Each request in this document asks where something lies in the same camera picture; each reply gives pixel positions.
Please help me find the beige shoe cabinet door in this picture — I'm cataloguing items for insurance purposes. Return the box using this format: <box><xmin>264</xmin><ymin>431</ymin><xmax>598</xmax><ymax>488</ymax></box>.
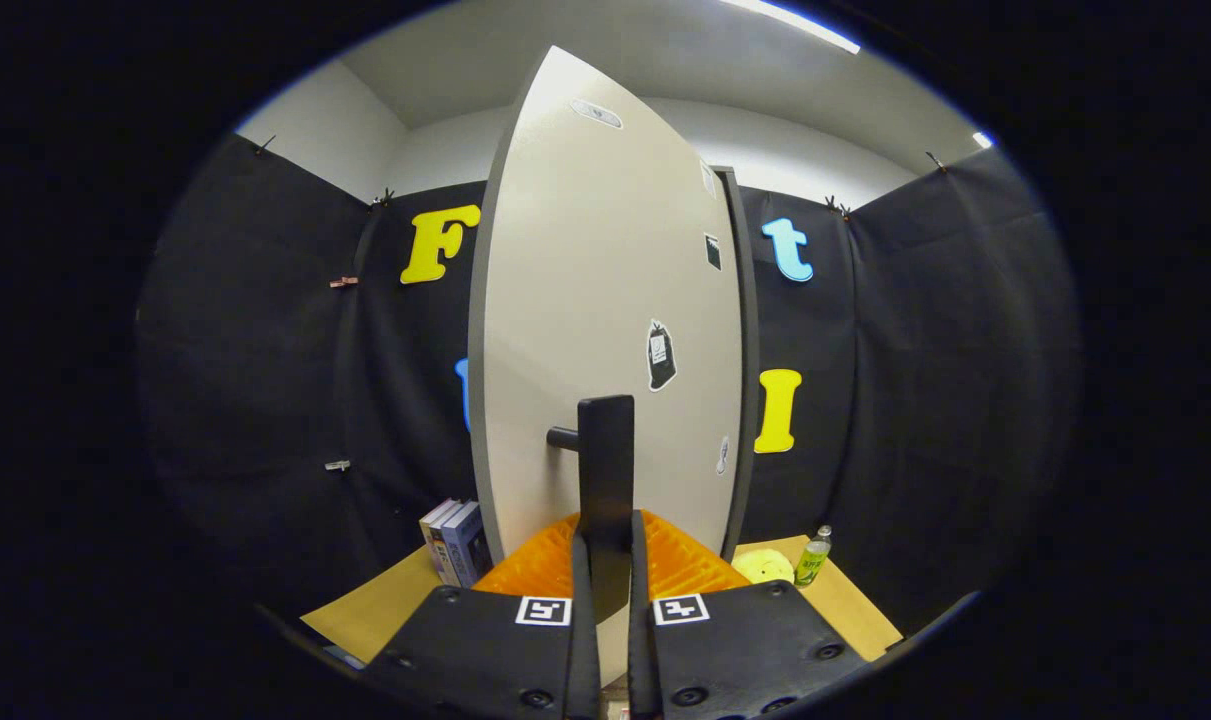
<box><xmin>467</xmin><ymin>45</ymin><xmax>746</xmax><ymax>691</ymax></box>

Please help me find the white book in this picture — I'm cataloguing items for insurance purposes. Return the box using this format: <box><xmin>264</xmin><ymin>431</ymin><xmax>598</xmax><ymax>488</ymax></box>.
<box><xmin>420</xmin><ymin>498</ymin><xmax>461</xmax><ymax>586</ymax></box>

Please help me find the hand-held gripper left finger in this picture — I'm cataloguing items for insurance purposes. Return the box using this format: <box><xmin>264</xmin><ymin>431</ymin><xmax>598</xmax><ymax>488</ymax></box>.
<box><xmin>360</xmin><ymin>510</ymin><xmax>602</xmax><ymax>720</ymax></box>

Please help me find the grey shoe cabinet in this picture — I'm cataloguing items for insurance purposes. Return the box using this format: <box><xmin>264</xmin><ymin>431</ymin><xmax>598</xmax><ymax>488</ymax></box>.
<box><xmin>710</xmin><ymin>165</ymin><xmax>763</xmax><ymax>563</ymax></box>

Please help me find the black backdrop cloth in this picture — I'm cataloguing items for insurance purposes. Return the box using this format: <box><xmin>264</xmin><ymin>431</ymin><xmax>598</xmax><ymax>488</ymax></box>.
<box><xmin>135</xmin><ymin>133</ymin><xmax>1084</xmax><ymax>641</ymax></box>

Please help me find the green drink bottle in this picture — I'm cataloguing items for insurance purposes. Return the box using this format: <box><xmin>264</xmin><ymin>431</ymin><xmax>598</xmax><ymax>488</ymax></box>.
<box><xmin>793</xmin><ymin>525</ymin><xmax>833</xmax><ymax>588</ymax></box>

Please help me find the pale yellow round object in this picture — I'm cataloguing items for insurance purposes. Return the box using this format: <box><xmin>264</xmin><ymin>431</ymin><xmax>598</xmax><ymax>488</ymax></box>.
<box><xmin>730</xmin><ymin>547</ymin><xmax>796</xmax><ymax>586</ymax></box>

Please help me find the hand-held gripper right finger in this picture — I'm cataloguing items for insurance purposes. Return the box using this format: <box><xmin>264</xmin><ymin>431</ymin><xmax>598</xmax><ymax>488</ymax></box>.
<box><xmin>627</xmin><ymin>508</ymin><xmax>871</xmax><ymax>720</ymax></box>

